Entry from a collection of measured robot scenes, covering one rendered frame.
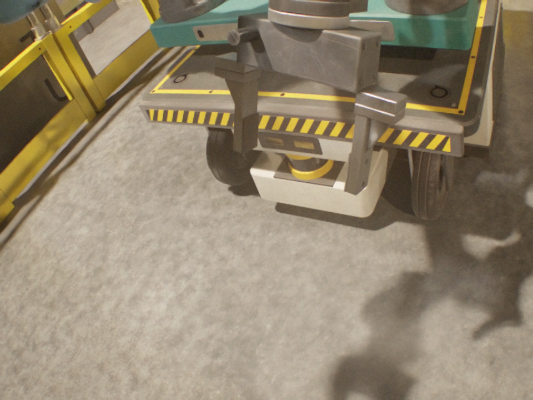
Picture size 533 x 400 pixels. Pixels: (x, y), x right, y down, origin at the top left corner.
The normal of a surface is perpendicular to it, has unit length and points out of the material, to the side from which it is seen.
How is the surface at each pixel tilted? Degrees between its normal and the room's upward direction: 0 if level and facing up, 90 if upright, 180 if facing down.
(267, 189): 90
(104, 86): 90
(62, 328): 0
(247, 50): 67
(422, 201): 79
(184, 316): 0
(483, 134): 90
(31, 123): 90
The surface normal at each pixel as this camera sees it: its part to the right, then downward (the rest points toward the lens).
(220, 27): -0.46, 0.73
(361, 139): -0.60, 0.39
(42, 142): 0.82, 0.18
